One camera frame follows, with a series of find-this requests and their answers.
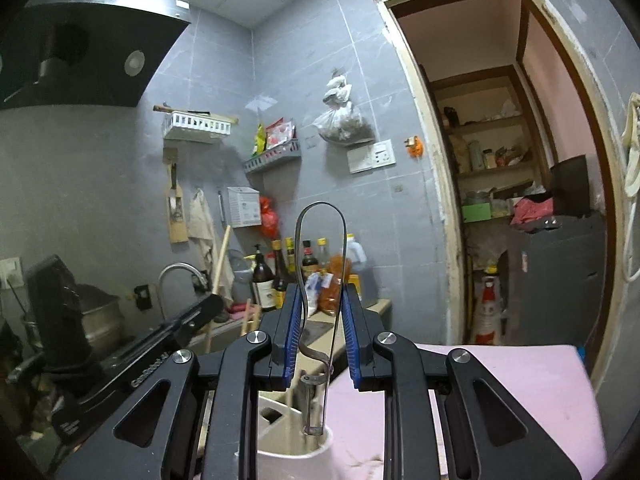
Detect metal tongs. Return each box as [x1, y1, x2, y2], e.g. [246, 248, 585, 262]
[294, 200, 347, 437]

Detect dark bamboo chopstick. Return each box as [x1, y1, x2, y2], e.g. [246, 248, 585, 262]
[204, 225, 232, 354]

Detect chrome sink faucet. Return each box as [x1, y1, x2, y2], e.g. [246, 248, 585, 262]
[156, 261, 210, 321]

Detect metal cooking pot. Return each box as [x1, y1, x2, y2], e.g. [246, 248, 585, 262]
[22, 284, 126, 361]

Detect white utensil holder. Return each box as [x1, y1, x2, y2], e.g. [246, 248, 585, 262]
[256, 396, 341, 480]

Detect orange sauce pouch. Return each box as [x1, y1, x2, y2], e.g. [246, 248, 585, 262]
[319, 255, 352, 316]

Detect dark sauce bottle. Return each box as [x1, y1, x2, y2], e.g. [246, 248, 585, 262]
[252, 245, 276, 311]

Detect large dark vinegar jug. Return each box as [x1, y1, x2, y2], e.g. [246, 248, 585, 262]
[342, 232, 380, 309]

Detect red-label soy sauce bottle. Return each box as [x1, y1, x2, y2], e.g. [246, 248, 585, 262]
[271, 240, 292, 309]

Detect red plastic bag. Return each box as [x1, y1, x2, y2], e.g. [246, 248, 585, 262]
[259, 196, 280, 240]

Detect pink floral table cloth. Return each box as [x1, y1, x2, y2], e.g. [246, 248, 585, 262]
[328, 338, 606, 479]

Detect grey cabinet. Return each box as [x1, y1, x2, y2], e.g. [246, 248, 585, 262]
[506, 212, 605, 347]

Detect hanging plastic bag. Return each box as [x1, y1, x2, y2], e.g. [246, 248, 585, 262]
[312, 70, 375, 148]

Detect black range hood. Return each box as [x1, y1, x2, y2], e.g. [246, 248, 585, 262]
[1, 0, 191, 110]

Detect white box on wall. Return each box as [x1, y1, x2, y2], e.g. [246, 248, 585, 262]
[227, 186, 262, 229]

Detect white wall socket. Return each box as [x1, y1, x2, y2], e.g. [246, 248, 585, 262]
[347, 140, 396, 174]

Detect white wall rack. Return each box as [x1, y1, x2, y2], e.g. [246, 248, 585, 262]
[162, 112, 233, 144]

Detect white coiled cable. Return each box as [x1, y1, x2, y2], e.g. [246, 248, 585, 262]
[620, 91, 640, 283]

